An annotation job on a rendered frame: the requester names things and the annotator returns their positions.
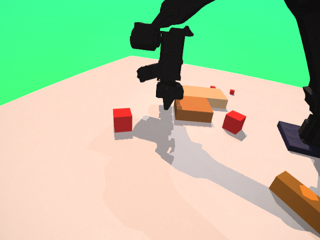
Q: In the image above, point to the tan rectangular board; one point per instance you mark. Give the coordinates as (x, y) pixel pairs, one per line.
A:
(215, 97)

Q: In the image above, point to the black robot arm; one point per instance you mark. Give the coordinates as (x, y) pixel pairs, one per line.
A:
(148, 37)

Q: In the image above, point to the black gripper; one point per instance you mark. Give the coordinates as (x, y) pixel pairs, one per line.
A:
(168, 89)

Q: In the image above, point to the brown rectangular bar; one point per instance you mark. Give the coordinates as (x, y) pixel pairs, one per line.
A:
(298, 197)

